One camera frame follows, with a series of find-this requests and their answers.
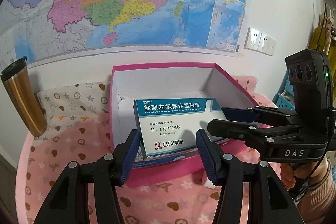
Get person's right hand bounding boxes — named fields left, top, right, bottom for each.
left=280, top=157, right=330, bottom=190

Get peach cosmetic tube white cap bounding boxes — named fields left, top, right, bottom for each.
left=202, top=176, right=216, bottom=189

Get white teal medicine box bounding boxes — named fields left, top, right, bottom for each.
left=134, top=97, right=226, bottom=155

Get pink sweater right forearm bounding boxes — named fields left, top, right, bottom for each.
left=297, top=159, right=335, bottom=223

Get white wall socket panel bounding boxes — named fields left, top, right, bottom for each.
left=244, top=27, right=276, bottom=56

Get colourful wall map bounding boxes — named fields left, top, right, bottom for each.
left=1, top=0, right=245, bottom=67

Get yellow hanging garment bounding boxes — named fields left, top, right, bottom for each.
left=308, top=26, right=335, bottom=55

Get blue Antine medicine box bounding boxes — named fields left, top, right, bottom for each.
left=133, top=146, right=200, bottom=168

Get blue perforated plastic baskets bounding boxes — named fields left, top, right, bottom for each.
left=273, top=73, right=295, bottom=110

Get white clothes rack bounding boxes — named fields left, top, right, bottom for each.
left=318, top=2, right=336, bottom=38

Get pink cardboard box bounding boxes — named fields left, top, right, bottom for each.
left=110, top=63, right=272, bottom=188

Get black right camera module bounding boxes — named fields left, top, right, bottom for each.
left=285, top=49, right=333, bottom=118

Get pink patterned tablecloth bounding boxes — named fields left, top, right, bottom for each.
left=15, top=75, right=292, bottom=224

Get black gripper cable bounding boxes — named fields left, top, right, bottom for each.
left=292, top=152, right=329, bottom=202

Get gold steel travel tumbler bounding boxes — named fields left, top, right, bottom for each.
left=1, top=56, right=47, bottom=138

